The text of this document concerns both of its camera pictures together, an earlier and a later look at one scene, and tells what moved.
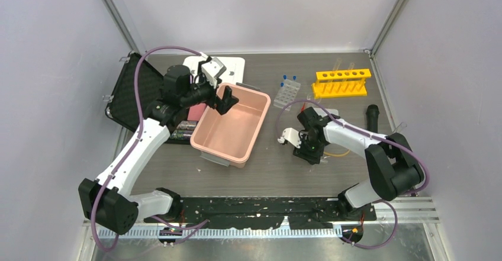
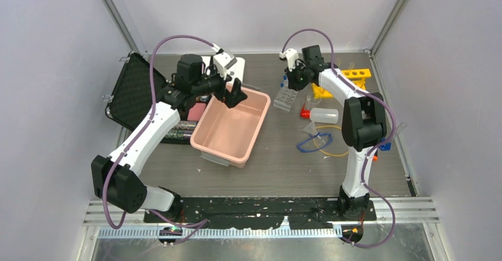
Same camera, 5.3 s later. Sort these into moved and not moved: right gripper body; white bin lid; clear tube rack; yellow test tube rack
Moved: right gripper body
Not moved: clear tube rack; white bin lid; yellow test tube rack
